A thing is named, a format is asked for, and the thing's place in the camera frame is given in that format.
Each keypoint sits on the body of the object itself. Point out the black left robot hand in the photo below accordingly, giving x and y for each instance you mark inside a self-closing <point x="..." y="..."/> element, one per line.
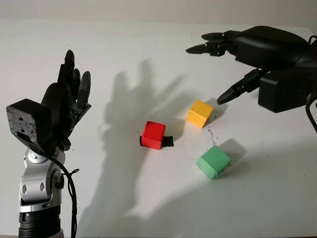
<point x="60" y="99"/>

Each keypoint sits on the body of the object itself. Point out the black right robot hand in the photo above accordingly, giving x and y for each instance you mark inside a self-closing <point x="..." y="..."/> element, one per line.
<point x="270" y="47"/>

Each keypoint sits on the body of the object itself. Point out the yellow cube block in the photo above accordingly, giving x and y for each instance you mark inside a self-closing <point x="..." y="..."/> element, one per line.
<point x="199" y="114"/>

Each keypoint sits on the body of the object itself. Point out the red cube block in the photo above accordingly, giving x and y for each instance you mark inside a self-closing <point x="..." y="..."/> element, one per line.
<point x="153" y="134"/>

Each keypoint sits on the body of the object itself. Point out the green cube block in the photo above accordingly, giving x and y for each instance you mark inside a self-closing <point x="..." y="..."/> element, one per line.
<point x="214" y="161"/>

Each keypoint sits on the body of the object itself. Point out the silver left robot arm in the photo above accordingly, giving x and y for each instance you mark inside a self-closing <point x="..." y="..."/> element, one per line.
<point x="39" y="188"/>

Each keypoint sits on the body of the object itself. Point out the black tape strip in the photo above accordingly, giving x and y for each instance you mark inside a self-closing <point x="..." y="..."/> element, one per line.
<point x="168" y="141"/>

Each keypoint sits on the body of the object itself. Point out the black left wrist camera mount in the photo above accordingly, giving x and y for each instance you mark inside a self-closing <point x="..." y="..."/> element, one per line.
<point x="27" y="121"/>

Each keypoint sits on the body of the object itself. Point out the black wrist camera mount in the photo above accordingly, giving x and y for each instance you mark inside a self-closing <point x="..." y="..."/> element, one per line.
<point x="27" y="121"/>
<point x="284" y="91"/>

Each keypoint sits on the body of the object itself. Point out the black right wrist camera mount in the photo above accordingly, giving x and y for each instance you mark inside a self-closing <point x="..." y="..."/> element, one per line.
<point x="284" y="91"/>

